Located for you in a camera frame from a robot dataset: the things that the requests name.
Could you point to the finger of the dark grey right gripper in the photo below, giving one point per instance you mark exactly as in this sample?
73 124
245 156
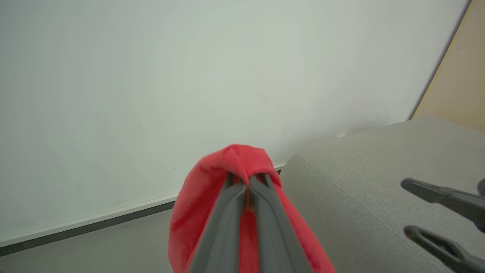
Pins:
447 197
443 248

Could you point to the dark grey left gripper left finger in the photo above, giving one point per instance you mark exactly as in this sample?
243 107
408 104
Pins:
221 235

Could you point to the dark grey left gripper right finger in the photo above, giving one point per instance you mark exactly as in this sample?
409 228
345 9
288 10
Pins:
278 239

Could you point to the red fleece garment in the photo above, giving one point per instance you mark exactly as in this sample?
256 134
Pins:
201 204

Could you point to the white baseboard with dark strip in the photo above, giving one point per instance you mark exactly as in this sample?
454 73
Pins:
87 222

